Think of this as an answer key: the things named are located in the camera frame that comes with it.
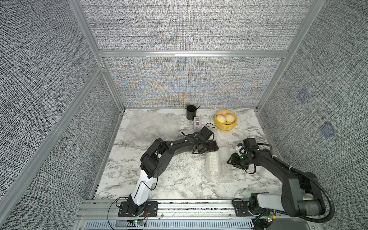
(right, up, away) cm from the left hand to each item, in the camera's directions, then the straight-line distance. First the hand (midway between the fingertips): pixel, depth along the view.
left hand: (216, 149), depth 91 cm
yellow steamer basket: (+11, +14, +13) cm, 22 cm away
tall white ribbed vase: (-4, -8, -11) cm, 14 cm away
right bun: (+14, +20, +16) cm, 29 cm away
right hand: (+8, -6, -3) cm, 10 cm away
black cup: (-15, +25, +17) cm, 33 cm away
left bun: (+7, +20, +15) cm, 26 cm away
